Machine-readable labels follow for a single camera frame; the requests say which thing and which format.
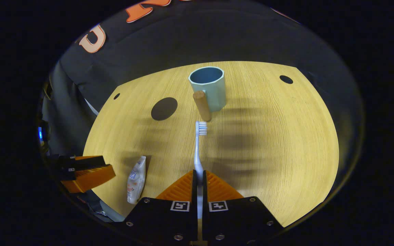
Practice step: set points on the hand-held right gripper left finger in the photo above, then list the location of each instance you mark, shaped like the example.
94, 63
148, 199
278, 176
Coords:
194, 191

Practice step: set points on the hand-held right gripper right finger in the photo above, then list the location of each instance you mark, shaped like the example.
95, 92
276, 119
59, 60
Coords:
204, 194

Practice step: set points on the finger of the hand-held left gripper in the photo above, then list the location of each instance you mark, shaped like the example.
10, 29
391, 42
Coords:
84, 161
91, 177

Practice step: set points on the white toothbrush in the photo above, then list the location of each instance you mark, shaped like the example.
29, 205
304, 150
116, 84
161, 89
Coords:
198, 153

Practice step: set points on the white toothpaste tube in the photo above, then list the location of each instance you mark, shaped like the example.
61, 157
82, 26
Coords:
137, 181

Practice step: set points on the dark round coaster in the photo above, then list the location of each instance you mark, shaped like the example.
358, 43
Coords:
163, 109

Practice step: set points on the person's clothing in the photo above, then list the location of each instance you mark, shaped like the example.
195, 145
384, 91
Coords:
96, 205

